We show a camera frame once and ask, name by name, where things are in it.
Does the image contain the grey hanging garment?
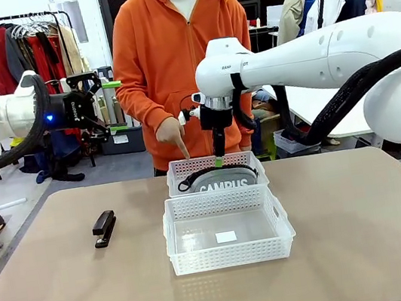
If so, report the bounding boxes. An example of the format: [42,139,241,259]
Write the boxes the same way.
[1,23,37,84]

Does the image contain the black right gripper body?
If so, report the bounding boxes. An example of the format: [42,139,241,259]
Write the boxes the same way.
[198,105,237,133]

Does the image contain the yellow cloth item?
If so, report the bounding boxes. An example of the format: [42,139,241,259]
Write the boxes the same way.
[8,134,28,149]

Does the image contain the black metal clothes rack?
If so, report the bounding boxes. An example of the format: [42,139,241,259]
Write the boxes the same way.
[0,0,98,183]

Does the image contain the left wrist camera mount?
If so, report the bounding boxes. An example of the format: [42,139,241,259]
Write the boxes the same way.
[64,70,100,93]

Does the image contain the beige hanging garment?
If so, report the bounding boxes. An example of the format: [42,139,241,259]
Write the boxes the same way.
[57,20,92,78]

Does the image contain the white paper roll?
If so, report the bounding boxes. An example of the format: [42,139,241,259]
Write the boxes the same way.
[97,87,121,125]

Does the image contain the person's right forearm orange sleeve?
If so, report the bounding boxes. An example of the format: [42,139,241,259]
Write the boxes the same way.
[115,80,179,134]

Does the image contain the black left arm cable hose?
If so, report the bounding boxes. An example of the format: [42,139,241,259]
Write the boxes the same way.
[0,71,62,177]

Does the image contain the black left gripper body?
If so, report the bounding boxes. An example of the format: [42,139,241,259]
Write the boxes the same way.
[47,86,102,135]

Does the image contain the dark clothes pile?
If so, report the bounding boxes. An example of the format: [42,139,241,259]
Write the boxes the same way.
[14,131,87,191]

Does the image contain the white tube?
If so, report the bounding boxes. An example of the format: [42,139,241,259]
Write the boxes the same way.
[0,196,29,211]

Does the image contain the person's left forearm orange sleeve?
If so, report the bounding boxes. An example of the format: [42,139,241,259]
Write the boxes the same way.
[235,122,260,149]

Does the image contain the green crate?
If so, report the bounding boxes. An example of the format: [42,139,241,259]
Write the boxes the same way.
[258,134,279,158]

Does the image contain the clear storage box red contents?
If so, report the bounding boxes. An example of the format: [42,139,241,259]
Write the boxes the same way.
[272,122,320,157]

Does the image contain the long red hanging dress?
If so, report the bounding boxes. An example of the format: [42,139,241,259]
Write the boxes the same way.
[26,29,71,99]

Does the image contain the grey stool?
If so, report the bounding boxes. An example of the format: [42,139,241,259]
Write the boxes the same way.
[96,64,114,80]

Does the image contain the grey storage bin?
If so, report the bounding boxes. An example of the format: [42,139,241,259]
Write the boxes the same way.
[96,123,147,158]

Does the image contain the person in orange hoodie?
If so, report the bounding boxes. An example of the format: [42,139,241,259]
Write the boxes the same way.
[99,0,271,182]

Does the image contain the white perforated plastic basket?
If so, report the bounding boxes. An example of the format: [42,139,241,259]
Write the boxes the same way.
[163,146,271,201]
[158,179,301,278]

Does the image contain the grey CAMPUS pencil case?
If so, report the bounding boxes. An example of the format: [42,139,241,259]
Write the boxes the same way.
[174,159,261,198]

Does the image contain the black stapler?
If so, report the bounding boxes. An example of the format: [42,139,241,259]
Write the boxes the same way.
[88,208,121,250]

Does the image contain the person's right hand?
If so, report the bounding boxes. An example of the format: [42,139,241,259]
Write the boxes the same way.
[152,114,192,165]

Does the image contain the white square label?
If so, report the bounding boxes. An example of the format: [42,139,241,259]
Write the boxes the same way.
[214,230,238,245]

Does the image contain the white table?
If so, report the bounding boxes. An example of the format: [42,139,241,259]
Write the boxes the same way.
[262,69,375,150]

